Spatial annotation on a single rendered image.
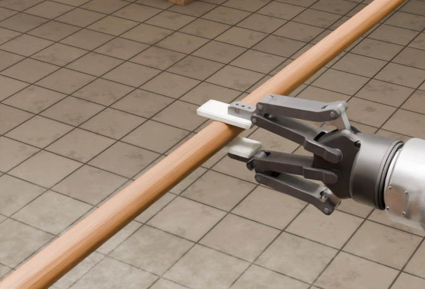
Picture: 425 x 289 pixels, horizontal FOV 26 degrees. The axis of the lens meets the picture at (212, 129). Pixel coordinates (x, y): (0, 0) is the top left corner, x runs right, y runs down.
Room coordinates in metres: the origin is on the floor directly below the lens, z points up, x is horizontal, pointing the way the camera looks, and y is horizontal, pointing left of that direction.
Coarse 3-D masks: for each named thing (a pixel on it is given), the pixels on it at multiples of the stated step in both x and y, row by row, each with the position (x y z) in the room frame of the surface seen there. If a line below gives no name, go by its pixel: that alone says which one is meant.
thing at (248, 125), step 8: (208, 104) 0.94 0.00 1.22; (216, 104) 0.94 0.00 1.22; (224, 104) 0.94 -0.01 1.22; (200, 112) 0.92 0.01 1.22; (208, 112) 0.92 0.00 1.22; (216, 112) 0.92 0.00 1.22; (224, 112) 0.92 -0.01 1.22; (224, 120) 0.91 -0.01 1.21; (232, 120) 0.90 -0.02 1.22; (240, 120) 0.90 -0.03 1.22; (248, 120) 0.90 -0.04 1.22; (248, 128) 0.89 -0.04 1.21
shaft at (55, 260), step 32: (384, 0) 1.29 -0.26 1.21; (352, 32) 1.18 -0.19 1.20; (320, 64) 1.09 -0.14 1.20; (256, 96) 0.97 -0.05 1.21; (224, 128) 0.90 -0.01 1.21; (192, 160) 0.84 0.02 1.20; (128, 192) 0.76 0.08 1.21; (160, 192) 0.78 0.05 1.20; (96, 224) 0.71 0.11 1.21; (64, 256) 0.66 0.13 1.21; (0, 288) 0.61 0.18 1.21; (32, 288) 0.62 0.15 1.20
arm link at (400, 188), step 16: (416, 144) 0.80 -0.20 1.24; (400, 160) 0.79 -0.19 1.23; (416, 160) 0.78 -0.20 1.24; (400, 176) 0.77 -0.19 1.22; (416, 176) 0.77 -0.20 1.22; (384, 192) 0.79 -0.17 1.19; (400, 192) 0.77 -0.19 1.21; (416, 192) 0.76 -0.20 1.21; (400, 208) 0.77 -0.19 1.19; (416, 208) 0.75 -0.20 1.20; (416, 224) 0.76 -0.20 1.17
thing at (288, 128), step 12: (252, 120) 0.89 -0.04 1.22; (264, 120) 0.88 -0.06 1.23; (276, 120) 0.88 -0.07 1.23; (288, 120) 0.88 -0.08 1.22; (276, 132) 0.87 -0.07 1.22; (288, 132) 0.87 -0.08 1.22; (300, 132) 0.86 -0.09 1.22; (312, 132) 0.87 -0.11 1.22; (324, 132) 0.87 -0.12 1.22; (300, 144) 0.86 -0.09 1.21; (312, 144) 0.85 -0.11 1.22; (324, 156) 0.84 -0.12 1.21; (336, 156) 0.83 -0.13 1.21
